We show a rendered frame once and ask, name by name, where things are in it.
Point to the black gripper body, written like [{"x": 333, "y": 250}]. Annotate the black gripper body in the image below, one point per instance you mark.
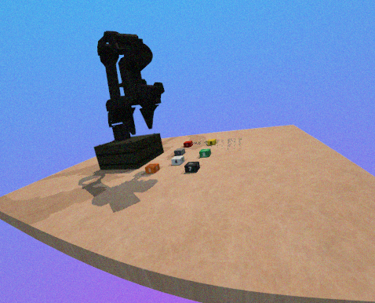
[{"x": 124, "y": 102}]

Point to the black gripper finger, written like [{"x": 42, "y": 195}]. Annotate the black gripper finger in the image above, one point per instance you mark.
[
  {"x": 126, "y": 117},
  {"x": 148, "y": 115}
]

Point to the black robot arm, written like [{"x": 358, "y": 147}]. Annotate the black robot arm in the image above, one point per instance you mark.
[{"x": 137, "y": 56}]

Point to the green block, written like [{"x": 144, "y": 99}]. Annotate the green block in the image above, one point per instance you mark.
[{"x": 205, "y": 153}]

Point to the orange block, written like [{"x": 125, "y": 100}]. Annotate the orange block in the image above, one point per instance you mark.
[{"x": 152, "y": 168}]

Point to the small red block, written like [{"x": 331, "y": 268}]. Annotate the small red block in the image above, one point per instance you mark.
[{"x": 188, "y": 144}]

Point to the small yellow block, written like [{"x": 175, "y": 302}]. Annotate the small yellow block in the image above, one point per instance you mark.
[{"x": 212, "y": 141}]

